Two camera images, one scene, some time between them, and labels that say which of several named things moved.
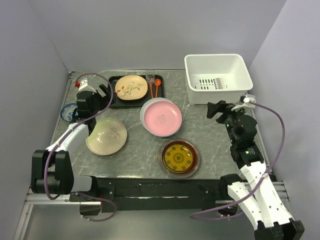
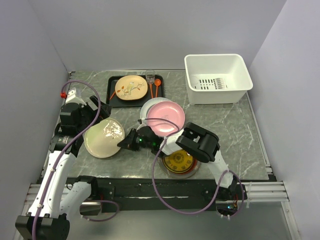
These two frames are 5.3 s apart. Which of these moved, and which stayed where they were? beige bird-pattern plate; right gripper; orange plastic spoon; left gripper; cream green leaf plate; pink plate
Moved: left gripper; right gripper
Stayed: beige bird-pattern plate; cream green leaf plate; pink plate; orange plastic spoon
